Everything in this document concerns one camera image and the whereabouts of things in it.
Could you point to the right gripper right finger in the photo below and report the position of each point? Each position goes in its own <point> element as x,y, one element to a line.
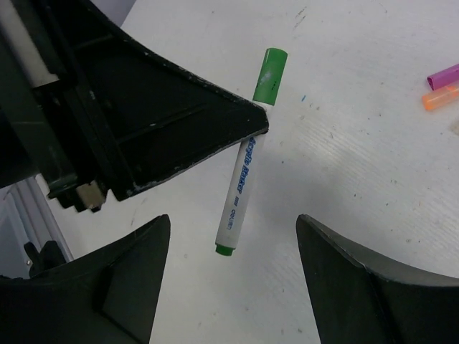
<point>361,296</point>

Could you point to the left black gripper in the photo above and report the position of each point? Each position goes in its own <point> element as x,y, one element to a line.
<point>41,140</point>

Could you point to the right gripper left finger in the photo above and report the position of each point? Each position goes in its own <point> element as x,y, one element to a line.
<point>107,296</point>

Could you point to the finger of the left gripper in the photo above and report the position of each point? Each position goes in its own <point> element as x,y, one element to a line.
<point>139,119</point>

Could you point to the purple marker cap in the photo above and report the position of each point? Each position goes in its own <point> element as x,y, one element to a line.
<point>443,77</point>

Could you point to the green cap white marker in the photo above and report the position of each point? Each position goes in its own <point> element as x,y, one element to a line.
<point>23,48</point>

